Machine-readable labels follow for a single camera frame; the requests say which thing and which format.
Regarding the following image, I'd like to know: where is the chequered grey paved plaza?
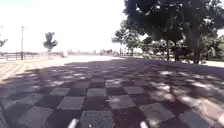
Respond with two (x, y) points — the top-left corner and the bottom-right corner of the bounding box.
(0, 55), (224, 128)

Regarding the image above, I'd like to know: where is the row of trees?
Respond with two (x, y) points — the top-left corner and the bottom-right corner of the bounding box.
(111, 20), (148, 57)

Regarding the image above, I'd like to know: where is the small lone tree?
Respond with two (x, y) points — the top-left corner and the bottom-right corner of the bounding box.
(42, 31), (59, 54)

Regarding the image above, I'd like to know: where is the robot's own part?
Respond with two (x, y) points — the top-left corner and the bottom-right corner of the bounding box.
(67, 118), (80, 128)
(139, 120), (150, 128)

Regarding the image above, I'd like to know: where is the large dark tree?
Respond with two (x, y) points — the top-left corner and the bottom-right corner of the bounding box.
(123, 0), (224, 65)

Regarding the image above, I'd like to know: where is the low dark railing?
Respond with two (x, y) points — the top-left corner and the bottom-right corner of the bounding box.
(0, 51), (41, 61)

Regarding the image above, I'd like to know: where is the lamp post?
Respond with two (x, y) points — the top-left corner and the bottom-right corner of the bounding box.
(20, 25), (26, 61)

